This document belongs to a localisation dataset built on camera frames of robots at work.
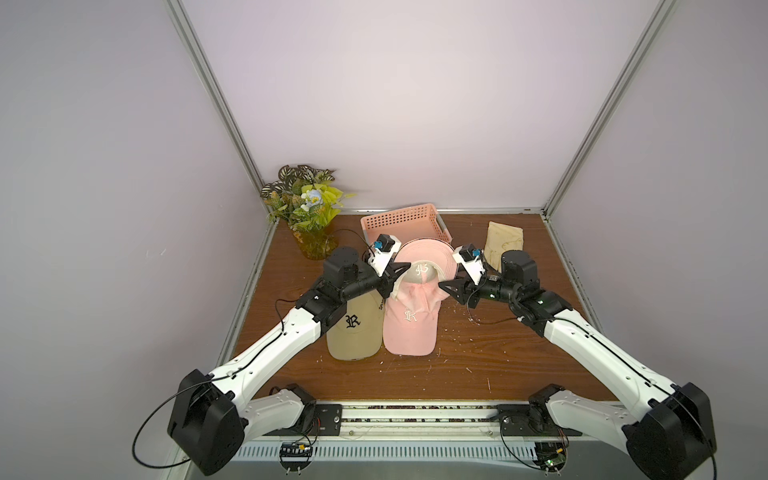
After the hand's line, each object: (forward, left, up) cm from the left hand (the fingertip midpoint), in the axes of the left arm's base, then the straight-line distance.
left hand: (410, 264), depth 71 cm
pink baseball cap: (-5, -1, -20) cm, 21 cm away
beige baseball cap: (-8, +14, -26) cm, 31 cm away
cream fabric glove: (+31, -36, -27) cm, 54 cm away
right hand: (0, -9, -4) cm, 10 cm away
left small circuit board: (-36, +28, -32) cm, 56 cm away
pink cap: (+1, -5, +1) cm, 5 cm away
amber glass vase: (+23, +32, -22) cm, 45 cm away
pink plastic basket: (+38, 0, -26) cm, 46 cm away
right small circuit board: (-35, -34, -30) cm, 58 cm away
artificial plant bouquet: (+28, +34, -3) cm, 44 cm away
